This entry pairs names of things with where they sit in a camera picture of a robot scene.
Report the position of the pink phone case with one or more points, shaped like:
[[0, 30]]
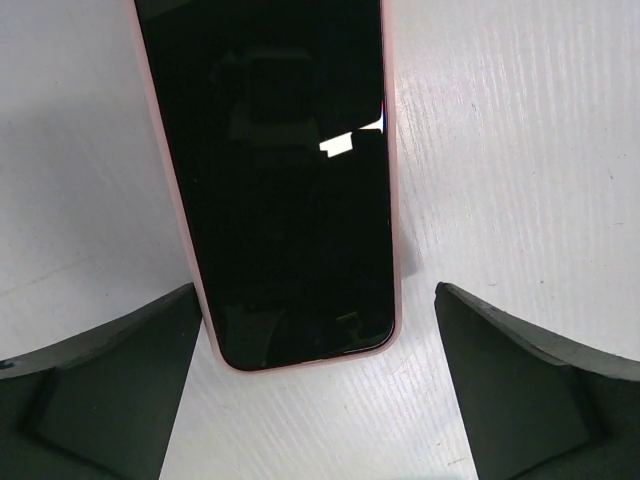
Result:
[[396, 200]]

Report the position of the black smartphone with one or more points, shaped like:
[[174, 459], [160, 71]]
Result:
[[280, 190]]

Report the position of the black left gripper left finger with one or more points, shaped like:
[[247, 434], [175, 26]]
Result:
[[101, 404]]

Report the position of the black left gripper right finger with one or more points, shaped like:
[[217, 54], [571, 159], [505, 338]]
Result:
[[535, 404]]

